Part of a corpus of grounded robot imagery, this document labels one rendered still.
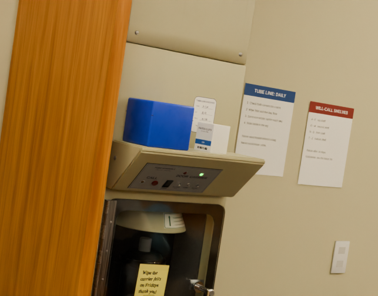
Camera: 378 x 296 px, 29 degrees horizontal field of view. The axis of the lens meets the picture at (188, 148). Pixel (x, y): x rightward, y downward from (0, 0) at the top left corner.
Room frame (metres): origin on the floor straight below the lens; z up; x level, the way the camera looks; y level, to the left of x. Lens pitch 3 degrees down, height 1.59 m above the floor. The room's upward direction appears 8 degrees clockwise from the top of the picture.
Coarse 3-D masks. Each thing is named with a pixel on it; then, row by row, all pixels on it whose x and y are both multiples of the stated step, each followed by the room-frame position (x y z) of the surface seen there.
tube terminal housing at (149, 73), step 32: (128, 64) 1.51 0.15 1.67; (160, 64) 1.55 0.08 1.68; (192, 64) 1.60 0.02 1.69; (224, 64) 1.65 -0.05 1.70; (128, 96) 1.52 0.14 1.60; (160, 96) 1.56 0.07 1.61; (192, 96) 1.61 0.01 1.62; (224, 96) 1.66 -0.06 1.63; (128, 192) 1.53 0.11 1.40; (96, 256) 1.50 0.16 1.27
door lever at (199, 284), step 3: (198, 282) 1.64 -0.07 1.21; (201, 282) 1.65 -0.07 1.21; (195, 285) 1.64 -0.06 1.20; (198, 285) 1.64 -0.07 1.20; (201, 285) 1.64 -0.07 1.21; (195, 288) 1.64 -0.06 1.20; (198, 288) 1.64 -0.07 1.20; (201, 288) 1.63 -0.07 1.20; (204, 288) 1.62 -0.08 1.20; (207, 288) 1.61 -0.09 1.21; (210, 288) 1.61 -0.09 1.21; (195, 291) 1.64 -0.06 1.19; (198, 291) 1.64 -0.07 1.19; (204, 291) 1.62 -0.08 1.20; (207, 291) 1.61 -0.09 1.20; (210, 291) 1.60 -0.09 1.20; (213, 291) 1.61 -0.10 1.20; (207, 294) 1.61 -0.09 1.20; (210, 294) 1.60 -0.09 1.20; (213, 294) 1.61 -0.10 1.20
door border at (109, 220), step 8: (112, 200) 1.50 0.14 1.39; (112, 208) 1.50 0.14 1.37; (104, 216) 1.49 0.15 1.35; (112, 216) 1.50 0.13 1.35; (104, 224) 1.49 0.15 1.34; (112, 224) 1.51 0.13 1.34; (112, 232) 1.51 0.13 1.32; (104, 240) 1.50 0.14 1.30; (104, 248) 1.50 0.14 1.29; (104, 256) 1.50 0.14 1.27; (104, 264) 1.50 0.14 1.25; (96, 272) 1.49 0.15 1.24; (104, 272) 1.50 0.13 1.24; (104, 280) 1.50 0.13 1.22; (96, 288) 1.49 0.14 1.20; (104, 288) 1.51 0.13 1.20
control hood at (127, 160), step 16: (112, 144) 1.50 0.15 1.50; (128, 144) 1.45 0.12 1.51; (112, 160) 1.49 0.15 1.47; (128, 160) 1.44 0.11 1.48; (144, 160) 1.44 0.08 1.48; (160, 160) 1.45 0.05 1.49; (176, 160) 1.47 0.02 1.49; (192, 160) 1.49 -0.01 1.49; (208, 160) 1.51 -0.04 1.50; (224, 160) 1.53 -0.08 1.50; (240, 160) 1.55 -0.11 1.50; (256, 160) 1.58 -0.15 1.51; (112, 176) 1.48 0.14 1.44; (128, 176) 1.46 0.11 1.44; (224, 176) 1.58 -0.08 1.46; (240, 176) 1.60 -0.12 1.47; (160, 192) 1.55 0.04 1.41; (176, 192) 1.57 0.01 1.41; (208, 192) 1.61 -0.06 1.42; (224, 192) 1.63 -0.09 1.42
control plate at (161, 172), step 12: (144, 168) 1.46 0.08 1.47; (156, 168) 1.47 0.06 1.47; (168, 168) 1.48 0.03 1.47; (180, 168) 1.50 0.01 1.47; (192, 168) 1.51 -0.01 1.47; (204, 168) 1.53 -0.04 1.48; (156, 180) 1.51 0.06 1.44; (180, 180) 1.54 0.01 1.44; (192, 180) 1.55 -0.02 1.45; (204, 180) 1.57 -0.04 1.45; (192, 192) 1.59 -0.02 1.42
